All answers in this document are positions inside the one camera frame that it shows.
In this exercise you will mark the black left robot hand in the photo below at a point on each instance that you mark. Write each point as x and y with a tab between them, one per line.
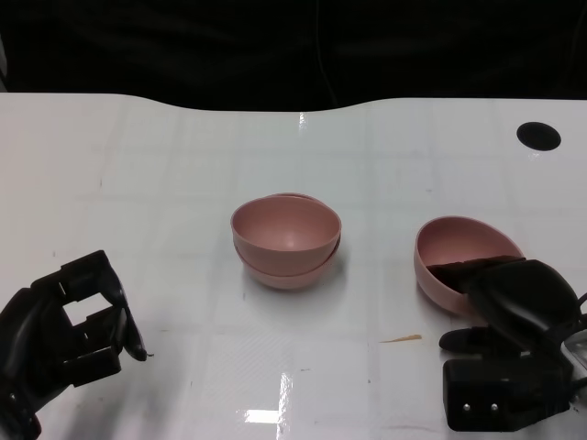
41	339

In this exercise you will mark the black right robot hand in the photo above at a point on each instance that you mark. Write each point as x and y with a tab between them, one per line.
527	293

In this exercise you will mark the pink plastic bowl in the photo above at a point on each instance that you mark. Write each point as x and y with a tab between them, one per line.
445	238
284	229
286	280

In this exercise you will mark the small orange wood splinter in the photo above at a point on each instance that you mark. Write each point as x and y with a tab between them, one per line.
406	338

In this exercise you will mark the round black table grommet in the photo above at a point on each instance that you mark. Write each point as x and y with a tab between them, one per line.
539	135

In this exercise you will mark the black backdrop curtain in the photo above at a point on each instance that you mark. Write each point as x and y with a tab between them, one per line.
183	46

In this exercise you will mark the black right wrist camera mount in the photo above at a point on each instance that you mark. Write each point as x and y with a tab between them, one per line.
495	389

